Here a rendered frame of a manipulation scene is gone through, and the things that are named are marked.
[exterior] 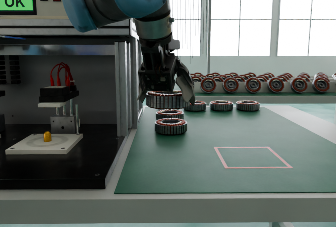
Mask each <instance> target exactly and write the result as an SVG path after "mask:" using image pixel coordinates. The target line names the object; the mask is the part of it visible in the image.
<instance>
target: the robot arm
mask: <svg viewBox="0 0 336 227"><path fill-rule="evenodd" d="M62 2H63V6H64V9H65V11H66V14H67V16H68V18H69V20H70V22H71V23H72V25H73V26H74V28H75V29H76V30H77V31H79V32H81V33H86V32H89V31H92V30H98V28H101V27H103V26H106V25H109V24H113V23H117V22H122V21H125V20H129V19H134V23H135V28H136V33H137V35H138V37H139V42H140V44H141V45H142V46H141V52H142V57H143V63H142V65H141V67H140V69H139V71H138V76H139V80H140V84H139V96H138V98H137V100H139V99H140V101H141V102H142V103H144V101H145V99H146V94H147V92H148V91H153V92H172V93H173V91H174V88H175V84H177V85H178V86H179V88H180V89H181V93H182V98H183V100H184V102H185V103H188V102H189V101H190V103H191V104H192V105H193V106H194V105H195V101H196V96H195V90H194V86H193V81H192V77H191V73H190V71H189V69H188V68H187V67H186V66H185V65H184V64H183V63H182V62H181V60H179V58H178V57H177V56H176V55H175V53H172V52H174V51H175V50H180V40H176V39H173V38H174V37H173V23H174V22H175V18H174V17H172V13H171V12H172V11H171V1H170V0H62ZM176 74H177V78H176V80H175V75H176Z"/></svg>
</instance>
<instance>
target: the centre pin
mask: <svg viewBox="0 0 336 227"><path fill-rule="evenodd" d="M43 136H44V142H46V143H47V142H51V141H52V134H51V133H50V132H49V131H46V132H45V133H44V135H43Z"/></svg>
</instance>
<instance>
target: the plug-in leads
mask: <svg viewBox="0 0 336 227"><path fill-rule="evenodd" d="M63 64H64V65H65V66H64V65H63ZM57 66H59V68H58V73H57V86H58V87H61V79H60V76H59V73H60V71H61V69H63V68H65V85H66V87H70V91H72V92H75V91H77V86H76V85H75V84H74V82H75V80H73V77H72V74H71V71H70V67H69V66H68V65H67V64H65V63H63V62H62V63H60V64H57V65H56V66H55V67H54V68H53V69H52V71H51V74H50V79H51V80H50V82H51V86H52V87H55V83H54V79H53V76H52V72H53V70H54V69H55V68H56V67H57ZM61 66H63V67H62V68H61V69H60V67H61ZM67 73H68V76H67Z"/></svg>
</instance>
